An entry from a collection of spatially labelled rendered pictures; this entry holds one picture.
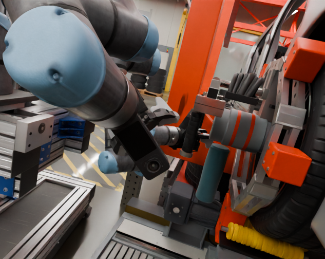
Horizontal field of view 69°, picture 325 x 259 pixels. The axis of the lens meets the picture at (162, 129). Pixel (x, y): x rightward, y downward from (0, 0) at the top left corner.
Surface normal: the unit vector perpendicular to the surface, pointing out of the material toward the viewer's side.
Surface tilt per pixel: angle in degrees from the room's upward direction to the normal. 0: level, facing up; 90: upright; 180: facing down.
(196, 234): 90
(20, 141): 90
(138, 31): 80
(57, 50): 68
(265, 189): 90
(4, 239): 0
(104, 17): 82
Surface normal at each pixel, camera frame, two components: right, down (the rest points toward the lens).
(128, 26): 0.82, 0.11
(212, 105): -0.22, 0.18
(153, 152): 0.10, 0.26
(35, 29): -0.18, -0.20
